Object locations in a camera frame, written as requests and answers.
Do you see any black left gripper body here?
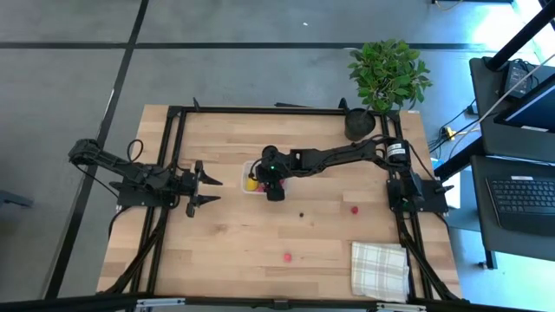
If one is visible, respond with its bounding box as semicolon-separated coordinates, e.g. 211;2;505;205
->
173;159;204;218

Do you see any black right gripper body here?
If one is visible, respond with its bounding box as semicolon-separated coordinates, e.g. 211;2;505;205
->
255;145;300;203

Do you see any clear plastic tupperware container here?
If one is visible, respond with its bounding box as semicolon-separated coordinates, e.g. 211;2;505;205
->
240;159;290;196

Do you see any black plant pot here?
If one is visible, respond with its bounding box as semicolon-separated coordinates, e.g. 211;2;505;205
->
344;107;377;142

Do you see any plaid kitchen cloth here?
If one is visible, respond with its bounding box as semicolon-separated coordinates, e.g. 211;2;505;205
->
349;241;411;303

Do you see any green leafy potted tree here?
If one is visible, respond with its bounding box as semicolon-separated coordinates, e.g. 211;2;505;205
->
347;38;434;114

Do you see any black rig crossbar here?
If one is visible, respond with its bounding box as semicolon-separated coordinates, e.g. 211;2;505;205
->
0;292;555;312

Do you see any grey chair base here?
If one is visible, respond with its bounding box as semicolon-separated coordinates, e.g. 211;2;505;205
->
0;189;35;210

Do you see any black diagonal support beam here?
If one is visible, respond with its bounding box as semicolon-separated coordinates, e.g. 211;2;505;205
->
484;0;555;71
433;137;486;179

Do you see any black office desk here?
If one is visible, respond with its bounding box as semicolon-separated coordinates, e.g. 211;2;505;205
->
470;154;555;263
469;55;555;164

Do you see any thin white rod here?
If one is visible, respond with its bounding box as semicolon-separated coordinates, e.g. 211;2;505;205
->
475;52;555;125

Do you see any black computer keyboard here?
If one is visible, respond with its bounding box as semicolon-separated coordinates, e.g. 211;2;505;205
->
485;174;555;237

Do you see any black power adapter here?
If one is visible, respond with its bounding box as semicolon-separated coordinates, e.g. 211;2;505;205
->
502;60;533;99

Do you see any black desktop monitor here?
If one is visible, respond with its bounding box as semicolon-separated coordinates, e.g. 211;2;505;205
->
493;72;555;133

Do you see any black right camera cable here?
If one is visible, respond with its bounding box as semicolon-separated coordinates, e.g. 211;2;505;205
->
247;158;264;179

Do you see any black camera cable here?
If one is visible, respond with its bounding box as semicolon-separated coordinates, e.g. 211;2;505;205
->
125;137;145;164
247;158;264;179

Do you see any black aluminium table frame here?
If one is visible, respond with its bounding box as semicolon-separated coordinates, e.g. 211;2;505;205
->
97;97;469;304

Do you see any black left camera cable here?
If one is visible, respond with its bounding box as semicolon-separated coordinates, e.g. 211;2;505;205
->
125;137;145;164

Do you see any silver crossbar bracket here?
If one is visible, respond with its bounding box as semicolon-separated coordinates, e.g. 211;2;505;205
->
135;297;186;309
375;302;428;312

